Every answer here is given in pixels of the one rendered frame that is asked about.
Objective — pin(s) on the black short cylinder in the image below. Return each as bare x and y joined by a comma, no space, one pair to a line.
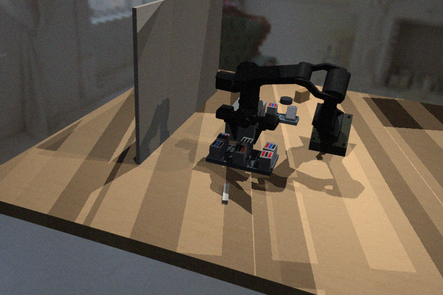
285,100

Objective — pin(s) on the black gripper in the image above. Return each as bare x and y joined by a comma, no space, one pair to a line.
269,122

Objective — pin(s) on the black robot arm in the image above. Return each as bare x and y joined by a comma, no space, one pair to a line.
249,77

